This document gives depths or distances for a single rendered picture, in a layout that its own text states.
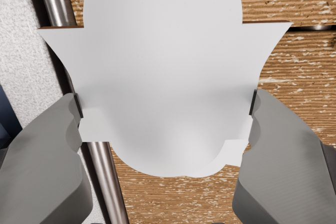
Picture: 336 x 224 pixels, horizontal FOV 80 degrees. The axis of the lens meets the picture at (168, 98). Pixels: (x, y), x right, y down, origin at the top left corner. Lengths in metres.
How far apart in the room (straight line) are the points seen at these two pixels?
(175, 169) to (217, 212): 0.31
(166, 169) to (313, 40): 0.21
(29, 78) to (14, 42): 0.05
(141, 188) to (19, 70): 0.27
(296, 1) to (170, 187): 0.32
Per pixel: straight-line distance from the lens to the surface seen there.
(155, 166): 0.16
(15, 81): 0.35
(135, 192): 0.41
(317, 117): 0.35
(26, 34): 0.31
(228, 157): 0.29
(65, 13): 0.27
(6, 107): 0.64
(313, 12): 0.27
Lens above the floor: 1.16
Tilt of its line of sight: 59 degrees down
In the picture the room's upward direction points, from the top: 179 degrees counter-clockwise
